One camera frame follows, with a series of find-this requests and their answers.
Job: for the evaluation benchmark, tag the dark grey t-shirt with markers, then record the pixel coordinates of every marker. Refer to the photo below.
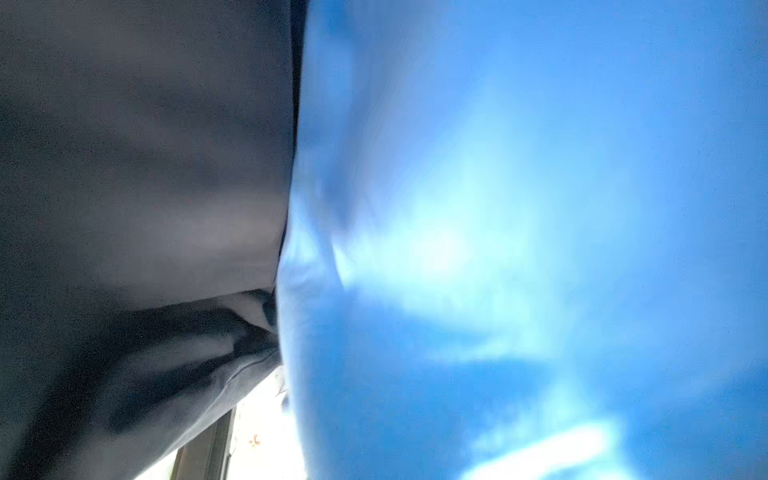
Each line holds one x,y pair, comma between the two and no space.
146,158

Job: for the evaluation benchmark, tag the light blue garment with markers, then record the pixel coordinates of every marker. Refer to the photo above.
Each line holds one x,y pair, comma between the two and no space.
528,240

